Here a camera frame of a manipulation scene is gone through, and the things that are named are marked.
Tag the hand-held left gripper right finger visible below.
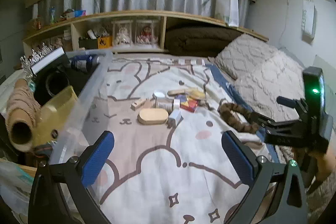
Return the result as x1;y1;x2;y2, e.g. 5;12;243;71
221;131;308;224

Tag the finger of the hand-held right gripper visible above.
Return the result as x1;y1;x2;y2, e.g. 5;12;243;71
276;96;306;110
249;111;301;134

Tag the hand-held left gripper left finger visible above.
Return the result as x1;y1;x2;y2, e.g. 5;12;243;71
28;131;115;224

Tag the brown braided hairband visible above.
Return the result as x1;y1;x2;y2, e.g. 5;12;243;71
218;102;259;134

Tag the clear plastic storage bin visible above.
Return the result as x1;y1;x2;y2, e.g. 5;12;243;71
0;49;114;170

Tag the oval wooden box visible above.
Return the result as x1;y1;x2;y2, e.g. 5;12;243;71
138;108;169;125

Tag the white charger plug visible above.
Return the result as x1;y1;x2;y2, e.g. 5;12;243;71
168;110;183;128

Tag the clear toothpick jar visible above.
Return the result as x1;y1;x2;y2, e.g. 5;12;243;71
155;98;175;111

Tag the beige twine spool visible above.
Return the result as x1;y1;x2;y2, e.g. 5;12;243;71
5;78;43;153

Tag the silver tiara crown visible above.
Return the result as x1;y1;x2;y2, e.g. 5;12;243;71
20;46;60;81

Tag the person's right forearm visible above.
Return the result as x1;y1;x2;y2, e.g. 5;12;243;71
306;152;336;224

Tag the beige fluffy blanket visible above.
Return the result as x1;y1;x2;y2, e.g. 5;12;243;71
214;34;317;142

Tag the yellow plastic container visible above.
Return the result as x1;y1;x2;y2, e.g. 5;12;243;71
39;85;80;133

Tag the bear printed bed sheet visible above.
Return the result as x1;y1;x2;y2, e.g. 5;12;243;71
50;55;279;224

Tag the small wooden block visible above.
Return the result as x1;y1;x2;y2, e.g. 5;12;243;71
131;98;147;110

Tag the colourful puzzle box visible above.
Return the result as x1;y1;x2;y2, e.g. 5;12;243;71
175;94;201;113

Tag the yellow item in clear bag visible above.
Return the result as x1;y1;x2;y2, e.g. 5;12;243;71
185;89;207;101

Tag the flat wooden stick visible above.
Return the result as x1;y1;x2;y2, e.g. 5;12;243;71
167;89;188;97

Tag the black box with white edge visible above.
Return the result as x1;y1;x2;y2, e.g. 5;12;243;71
30;47;79;107

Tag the blue bottle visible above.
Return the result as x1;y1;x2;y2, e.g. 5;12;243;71
69;55;102;74

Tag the folded brown quilt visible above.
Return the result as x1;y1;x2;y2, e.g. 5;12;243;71
164;27;245;58

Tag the black storage box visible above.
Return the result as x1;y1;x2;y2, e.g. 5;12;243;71
78;38;99;50

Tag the yellow box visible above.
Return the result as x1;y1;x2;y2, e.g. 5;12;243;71
98;36;112;49

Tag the row of small figurines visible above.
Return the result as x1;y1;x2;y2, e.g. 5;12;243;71
34;38;65;51

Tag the doll in clear case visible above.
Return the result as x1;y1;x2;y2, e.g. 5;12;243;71
135;19;159;46
113;20;133;46

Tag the wooden headboard shelf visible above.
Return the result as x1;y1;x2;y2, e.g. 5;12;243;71
22;10;270;57

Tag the blue tissue pack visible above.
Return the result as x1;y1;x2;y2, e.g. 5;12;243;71
66;10;87;19

